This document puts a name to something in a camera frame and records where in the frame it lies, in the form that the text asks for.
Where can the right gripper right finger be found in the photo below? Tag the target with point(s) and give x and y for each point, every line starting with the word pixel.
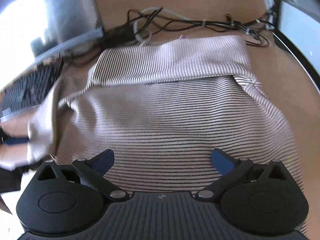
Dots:
pixel 233 172

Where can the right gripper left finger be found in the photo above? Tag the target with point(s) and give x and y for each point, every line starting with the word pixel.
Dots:
pixel 91 173

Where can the striped white black garment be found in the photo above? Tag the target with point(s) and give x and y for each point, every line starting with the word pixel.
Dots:
pixel 162 110

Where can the black keyboard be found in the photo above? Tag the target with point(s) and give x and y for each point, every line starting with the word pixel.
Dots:
pixel 30 90

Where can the curved monitor on left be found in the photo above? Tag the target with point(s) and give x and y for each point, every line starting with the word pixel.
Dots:
pixel 34 30

